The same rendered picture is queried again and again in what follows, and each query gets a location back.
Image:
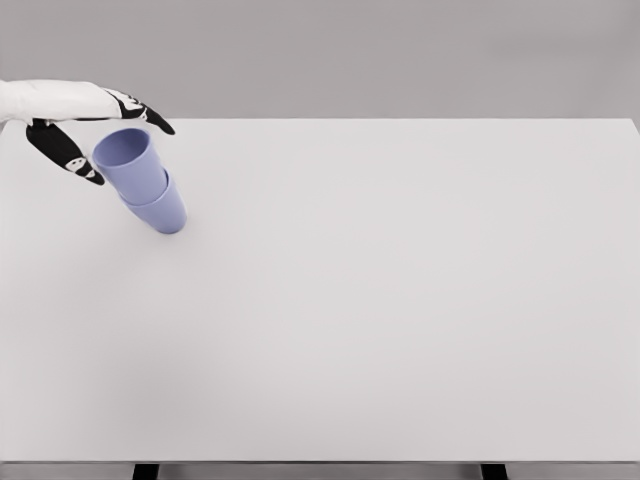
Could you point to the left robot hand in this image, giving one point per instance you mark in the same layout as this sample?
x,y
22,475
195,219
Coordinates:
x,y
75,102

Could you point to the lavender blue plastic cup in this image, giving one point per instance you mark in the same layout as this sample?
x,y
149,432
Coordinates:
x,y
162,210
127,154

